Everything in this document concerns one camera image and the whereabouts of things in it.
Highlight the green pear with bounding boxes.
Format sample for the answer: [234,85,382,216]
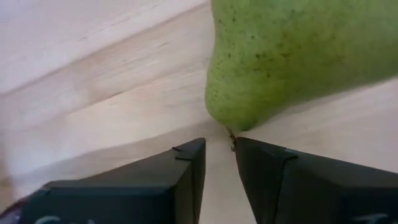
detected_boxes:
[205,0,398,152]

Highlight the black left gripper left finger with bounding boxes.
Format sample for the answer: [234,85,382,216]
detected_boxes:
[18,138,206,224]

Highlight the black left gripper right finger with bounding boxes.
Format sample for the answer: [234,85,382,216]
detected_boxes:
[235,136,398,224]

